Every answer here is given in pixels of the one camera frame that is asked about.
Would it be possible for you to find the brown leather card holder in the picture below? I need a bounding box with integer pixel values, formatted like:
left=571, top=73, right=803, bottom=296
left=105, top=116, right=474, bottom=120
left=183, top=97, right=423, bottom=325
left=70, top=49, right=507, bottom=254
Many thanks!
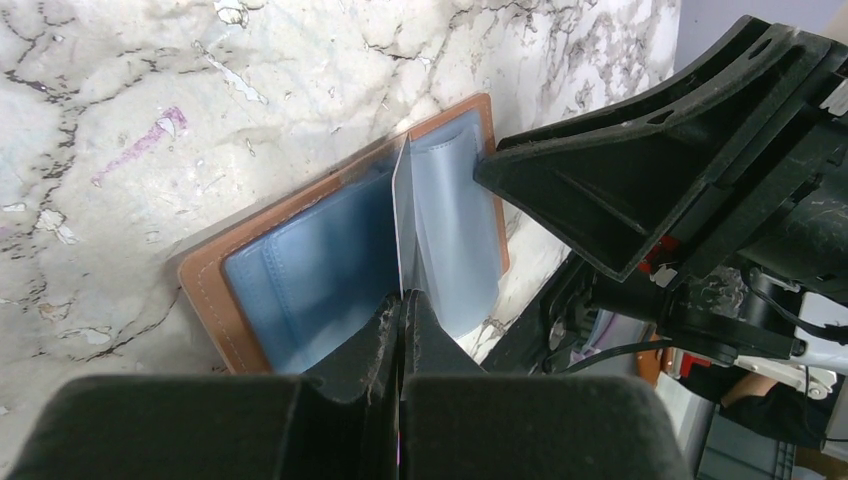
left=177, top=93, right=510, bottom=374

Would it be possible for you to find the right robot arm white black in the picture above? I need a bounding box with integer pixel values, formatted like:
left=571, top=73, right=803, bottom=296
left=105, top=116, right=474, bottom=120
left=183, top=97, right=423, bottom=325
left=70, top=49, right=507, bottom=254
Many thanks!
left=474, top=16, right=847, bottom=447

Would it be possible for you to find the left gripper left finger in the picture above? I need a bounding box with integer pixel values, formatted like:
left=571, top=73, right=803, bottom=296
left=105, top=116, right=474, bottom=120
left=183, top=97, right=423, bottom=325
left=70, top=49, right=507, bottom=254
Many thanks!
left=9, top=296, right=401, bottom=479

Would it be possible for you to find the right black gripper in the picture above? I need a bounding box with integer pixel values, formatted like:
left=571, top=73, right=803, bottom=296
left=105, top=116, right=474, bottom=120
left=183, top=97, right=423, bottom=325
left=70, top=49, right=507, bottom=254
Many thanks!
left=474, top=16, right=847, bottom=371

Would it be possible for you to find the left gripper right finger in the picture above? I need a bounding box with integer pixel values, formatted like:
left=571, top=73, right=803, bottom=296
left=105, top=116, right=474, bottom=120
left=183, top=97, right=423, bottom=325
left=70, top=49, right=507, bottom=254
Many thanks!
left=400, top=290, right=691, bottom=479

